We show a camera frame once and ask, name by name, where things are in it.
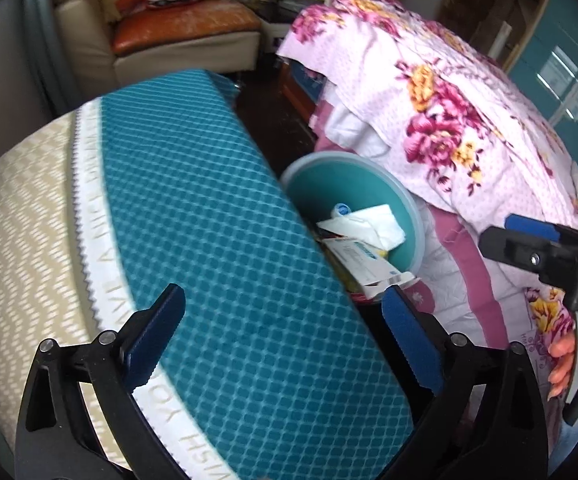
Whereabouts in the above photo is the brown wooden bedside cabinet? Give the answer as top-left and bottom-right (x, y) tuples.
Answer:
(276, 57), (330, 131)

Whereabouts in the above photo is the teal trash bin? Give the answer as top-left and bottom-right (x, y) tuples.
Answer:
(280, 151), (426, 306)

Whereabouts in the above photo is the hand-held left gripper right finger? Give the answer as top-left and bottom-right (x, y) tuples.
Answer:
(381, 284), (554, 480)

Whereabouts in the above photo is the orange seat cushion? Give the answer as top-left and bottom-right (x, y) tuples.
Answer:
(113, 2), (262, 56)

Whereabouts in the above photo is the floral quilt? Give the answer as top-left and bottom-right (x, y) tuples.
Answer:
(275, 0), (578, 241)

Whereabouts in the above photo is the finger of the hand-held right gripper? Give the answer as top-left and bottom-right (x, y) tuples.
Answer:
(504, 214), (578, 247)
(479, 226), (577, 282)

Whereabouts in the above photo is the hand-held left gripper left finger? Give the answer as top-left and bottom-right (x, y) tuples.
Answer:
(14, 282), (190, 480)

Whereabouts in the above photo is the white paper tissue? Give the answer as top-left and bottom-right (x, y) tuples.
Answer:
(316, 204), (406, 252)

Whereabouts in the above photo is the white box with blue print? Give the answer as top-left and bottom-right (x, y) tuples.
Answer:
(325, 237), (416, 300)

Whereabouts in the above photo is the pink white bed sheet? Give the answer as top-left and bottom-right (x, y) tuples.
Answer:
(309, 100), (578, 411)

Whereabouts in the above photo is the person's right forearm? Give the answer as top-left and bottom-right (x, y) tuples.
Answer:
(551, 422), (578, 471)

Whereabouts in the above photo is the grey panel with metal frame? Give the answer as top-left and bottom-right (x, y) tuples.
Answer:
(0, 0), (82, 171)

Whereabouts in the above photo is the cream sofa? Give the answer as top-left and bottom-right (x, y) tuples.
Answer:
(51, 0), (262, 88)

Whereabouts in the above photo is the wooden wardrobe with teal doors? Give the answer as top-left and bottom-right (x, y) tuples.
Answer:
(436, 0), (578, 161)

